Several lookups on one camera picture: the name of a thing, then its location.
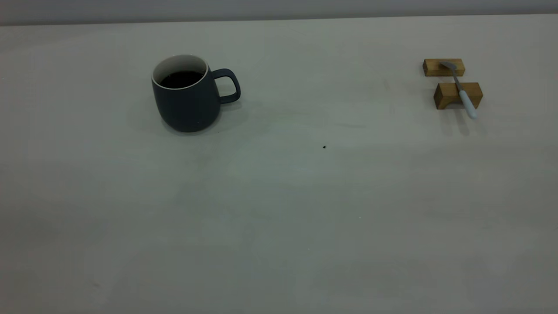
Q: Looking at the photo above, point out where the dark grey ceramic mug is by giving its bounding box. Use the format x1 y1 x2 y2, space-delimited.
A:
151 55 241 133

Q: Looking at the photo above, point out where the small spoon with white handle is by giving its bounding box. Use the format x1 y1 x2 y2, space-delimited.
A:
439 61 478 119

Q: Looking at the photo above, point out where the flat rectangular wooden block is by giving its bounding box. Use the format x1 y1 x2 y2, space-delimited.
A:
422 58 466 77

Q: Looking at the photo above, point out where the arched wooden block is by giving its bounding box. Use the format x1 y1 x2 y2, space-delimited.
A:
434 82 483 110

